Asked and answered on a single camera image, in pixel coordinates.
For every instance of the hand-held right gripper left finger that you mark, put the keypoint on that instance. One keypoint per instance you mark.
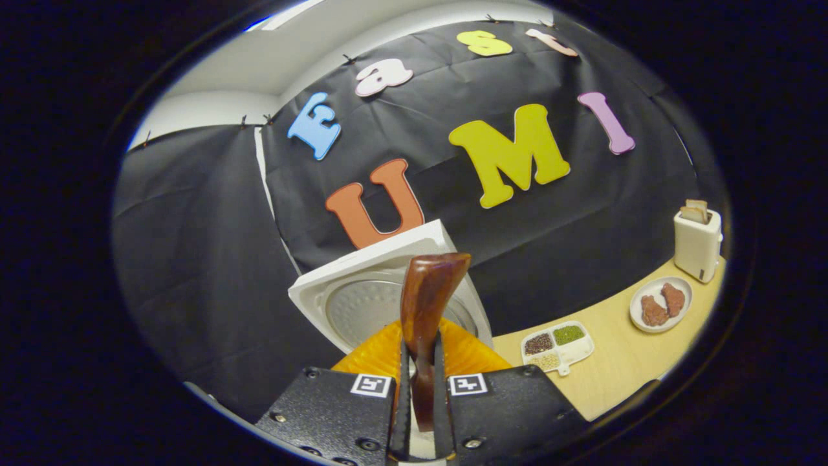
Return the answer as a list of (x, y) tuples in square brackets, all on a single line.
[(402, 421)]

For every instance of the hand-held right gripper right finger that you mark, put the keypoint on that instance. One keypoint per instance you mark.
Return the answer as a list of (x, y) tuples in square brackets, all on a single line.
[(443, 421)]

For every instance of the white rice cooker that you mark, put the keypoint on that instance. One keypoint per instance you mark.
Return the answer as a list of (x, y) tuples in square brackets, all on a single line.
[(362, 304)]

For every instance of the brown wooden spoon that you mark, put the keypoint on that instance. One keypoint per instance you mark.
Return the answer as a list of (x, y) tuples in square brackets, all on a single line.
[(427, 291)]

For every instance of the white divided grain dish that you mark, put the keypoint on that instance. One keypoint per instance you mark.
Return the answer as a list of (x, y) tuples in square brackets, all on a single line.
[(572, 353)]

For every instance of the brown meat piece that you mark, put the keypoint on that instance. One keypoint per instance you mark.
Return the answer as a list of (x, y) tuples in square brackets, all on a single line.
[(674, 299), (653, 312)]

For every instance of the white round plate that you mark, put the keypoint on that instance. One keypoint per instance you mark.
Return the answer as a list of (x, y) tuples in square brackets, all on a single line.
[(647, 288)]

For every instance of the white toaster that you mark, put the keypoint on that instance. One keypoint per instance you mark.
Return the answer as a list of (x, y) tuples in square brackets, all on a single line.
[(697, 249)]

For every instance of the ceiling light panel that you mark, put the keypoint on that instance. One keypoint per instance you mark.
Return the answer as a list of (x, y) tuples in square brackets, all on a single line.
[(284, 14)]

